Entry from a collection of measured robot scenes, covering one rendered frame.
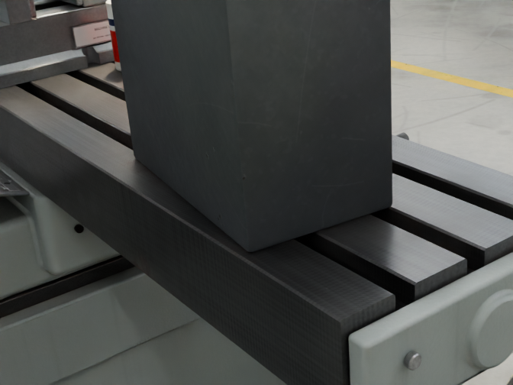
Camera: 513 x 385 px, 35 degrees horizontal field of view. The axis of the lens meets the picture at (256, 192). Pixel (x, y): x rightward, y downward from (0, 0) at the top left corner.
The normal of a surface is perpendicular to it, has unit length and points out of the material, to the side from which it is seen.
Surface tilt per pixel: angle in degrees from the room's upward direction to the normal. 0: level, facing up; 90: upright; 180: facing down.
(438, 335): 90
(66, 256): 90
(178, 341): 90
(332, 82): 90
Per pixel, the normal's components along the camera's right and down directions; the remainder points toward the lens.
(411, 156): -0.07, -0.91
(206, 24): -0.88, 0.26
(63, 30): 0.58, 0.29
